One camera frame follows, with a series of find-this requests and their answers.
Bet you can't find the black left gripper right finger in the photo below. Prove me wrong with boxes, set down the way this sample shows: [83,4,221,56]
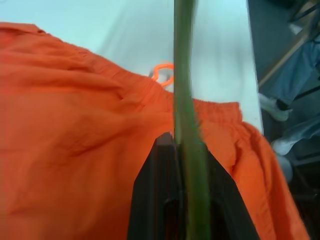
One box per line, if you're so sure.
[205,145,261,240]

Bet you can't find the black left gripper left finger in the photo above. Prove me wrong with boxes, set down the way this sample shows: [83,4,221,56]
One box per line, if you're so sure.
[126,132,187,240]

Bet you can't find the orange shorts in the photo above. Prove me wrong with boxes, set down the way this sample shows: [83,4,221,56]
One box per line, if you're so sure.
[0,21,312,240]

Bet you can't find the white sneaker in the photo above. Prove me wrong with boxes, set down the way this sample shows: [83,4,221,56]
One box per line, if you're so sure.
[271,136,294,183]
[258,93,293,122]

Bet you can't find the person in blue jeans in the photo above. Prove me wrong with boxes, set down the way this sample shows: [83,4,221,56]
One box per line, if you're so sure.
[269,37,320,156]

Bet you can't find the orange drawstring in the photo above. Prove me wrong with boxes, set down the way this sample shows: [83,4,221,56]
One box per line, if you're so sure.
[151,61,175,88]

